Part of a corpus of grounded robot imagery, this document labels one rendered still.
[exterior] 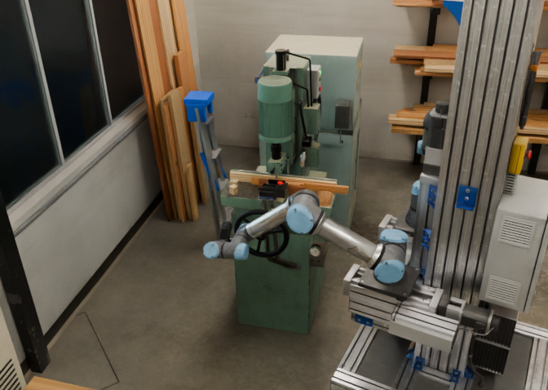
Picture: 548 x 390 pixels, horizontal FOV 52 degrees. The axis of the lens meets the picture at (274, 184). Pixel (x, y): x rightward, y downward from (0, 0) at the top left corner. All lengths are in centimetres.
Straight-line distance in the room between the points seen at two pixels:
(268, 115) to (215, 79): 266
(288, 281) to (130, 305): 111
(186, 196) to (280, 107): 181
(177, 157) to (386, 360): 218
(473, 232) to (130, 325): 213
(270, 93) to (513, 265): 134
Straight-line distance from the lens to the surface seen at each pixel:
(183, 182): 438
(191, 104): 365
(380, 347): 314
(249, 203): 300
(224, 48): 534
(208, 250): 253
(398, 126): 482
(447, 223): 253
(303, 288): 325
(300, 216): 226
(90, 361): 351
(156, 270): 405
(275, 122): 284
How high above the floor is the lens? 242
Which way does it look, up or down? 29 degrees down
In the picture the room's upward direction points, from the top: 1 degrees counter-clockwise
